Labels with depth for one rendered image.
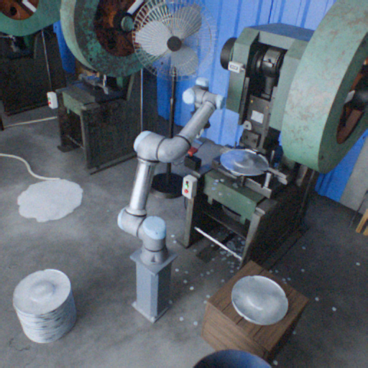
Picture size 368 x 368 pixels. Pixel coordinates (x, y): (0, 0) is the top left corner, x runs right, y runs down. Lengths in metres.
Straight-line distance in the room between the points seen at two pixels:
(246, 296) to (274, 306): 0.15
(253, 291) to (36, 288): 1.16
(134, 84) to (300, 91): 2.06
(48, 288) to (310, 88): 1.62
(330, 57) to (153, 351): 1.67
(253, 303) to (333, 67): 1.16
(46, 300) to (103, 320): 0.38
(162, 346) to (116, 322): 0.31
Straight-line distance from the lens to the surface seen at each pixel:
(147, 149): 1.58
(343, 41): 1.42
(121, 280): 2.30
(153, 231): 1.63
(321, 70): 1.40
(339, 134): 1.96
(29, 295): 2.00
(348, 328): 2.41
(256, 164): 2.02
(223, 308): 1.78
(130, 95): 3.23
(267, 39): 1.86
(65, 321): 2.05
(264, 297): 1.85
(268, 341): 1.74
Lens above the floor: 1.80
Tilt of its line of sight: 35 degrees down
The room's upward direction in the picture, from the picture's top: 5 degrees clockwise
